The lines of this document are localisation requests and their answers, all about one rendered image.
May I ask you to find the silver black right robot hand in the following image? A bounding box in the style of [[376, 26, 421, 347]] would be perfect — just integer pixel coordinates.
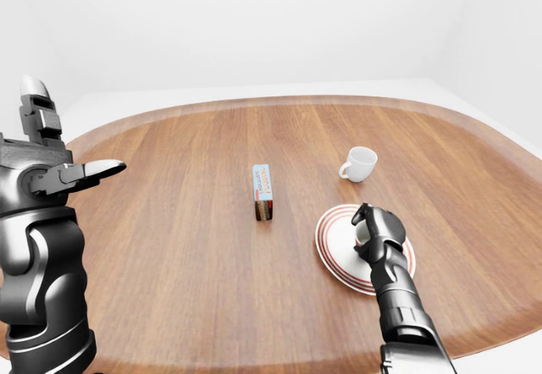
[[351, 202, 418, 297]]

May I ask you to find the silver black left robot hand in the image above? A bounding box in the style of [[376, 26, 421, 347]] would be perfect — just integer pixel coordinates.
[[0, 74, 128, 329]]

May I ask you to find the white plate with red rings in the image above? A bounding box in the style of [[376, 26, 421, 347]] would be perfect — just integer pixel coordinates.
[[314, 203, 417, 297]]

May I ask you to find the white mug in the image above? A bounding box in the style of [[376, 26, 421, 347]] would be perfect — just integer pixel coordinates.
[[338, 146, 379, 184]]

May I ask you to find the blue chocolate pudding box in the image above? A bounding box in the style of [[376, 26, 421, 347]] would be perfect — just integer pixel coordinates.
[[252, 163, 275, 223]]

